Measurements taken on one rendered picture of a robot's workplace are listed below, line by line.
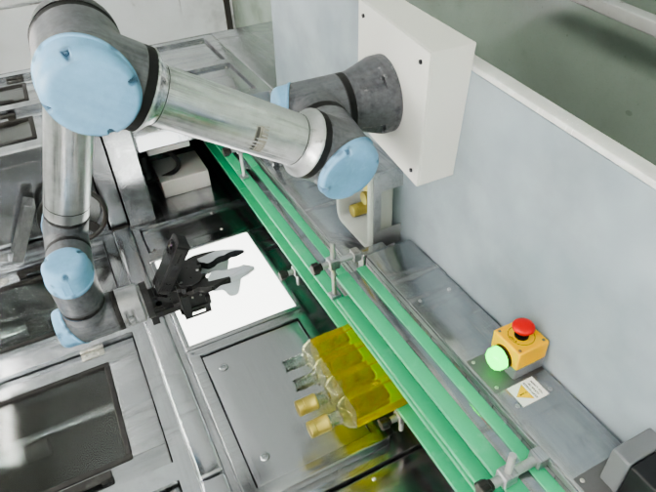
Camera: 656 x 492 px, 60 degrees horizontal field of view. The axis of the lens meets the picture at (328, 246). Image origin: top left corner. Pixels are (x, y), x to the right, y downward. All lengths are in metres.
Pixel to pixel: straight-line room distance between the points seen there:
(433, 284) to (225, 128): 0.63
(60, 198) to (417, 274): 0.74
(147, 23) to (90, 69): 4.00
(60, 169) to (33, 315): 0.96
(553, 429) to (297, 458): 0.55
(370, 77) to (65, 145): 0.53
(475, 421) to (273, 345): 0.65
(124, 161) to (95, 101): 1.22
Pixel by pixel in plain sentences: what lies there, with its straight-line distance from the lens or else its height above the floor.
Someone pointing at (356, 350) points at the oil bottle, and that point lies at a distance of 1.29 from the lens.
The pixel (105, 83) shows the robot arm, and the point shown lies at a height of 1.34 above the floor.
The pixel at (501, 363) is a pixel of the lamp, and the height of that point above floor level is 0.85.
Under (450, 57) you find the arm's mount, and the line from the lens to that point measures 1.01.
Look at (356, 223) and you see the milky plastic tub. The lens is 1.48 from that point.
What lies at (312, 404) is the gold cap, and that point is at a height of 1.13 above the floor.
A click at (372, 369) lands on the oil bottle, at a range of 1.25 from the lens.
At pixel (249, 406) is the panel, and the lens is 1.41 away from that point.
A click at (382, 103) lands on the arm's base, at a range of 1.08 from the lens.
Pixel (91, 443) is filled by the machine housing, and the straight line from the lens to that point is 1.52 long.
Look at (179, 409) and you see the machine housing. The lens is 1.45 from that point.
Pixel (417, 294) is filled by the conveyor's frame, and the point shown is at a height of 0.85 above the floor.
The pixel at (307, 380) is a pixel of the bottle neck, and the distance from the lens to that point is 1.26.
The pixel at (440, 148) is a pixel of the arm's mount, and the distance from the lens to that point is 1.10.
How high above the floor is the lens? 1.39
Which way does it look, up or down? 19 degrees down
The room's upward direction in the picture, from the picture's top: 109 degrees counter-clockwise
